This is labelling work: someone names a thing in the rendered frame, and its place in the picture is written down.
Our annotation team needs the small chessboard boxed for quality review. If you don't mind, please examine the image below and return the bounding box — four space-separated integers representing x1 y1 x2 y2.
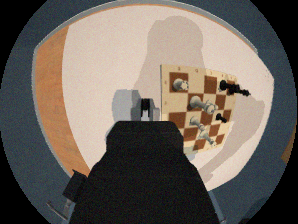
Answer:
161 64 238 156

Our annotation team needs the white chess king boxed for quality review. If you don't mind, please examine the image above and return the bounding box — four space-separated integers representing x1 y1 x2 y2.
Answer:
190 96 216 115

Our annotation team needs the white rook chess piece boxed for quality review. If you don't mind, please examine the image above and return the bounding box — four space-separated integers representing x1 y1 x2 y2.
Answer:
173 79 190 90

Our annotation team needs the white chess queen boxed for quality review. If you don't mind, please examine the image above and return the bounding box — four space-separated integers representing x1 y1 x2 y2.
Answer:
199 129 216 147

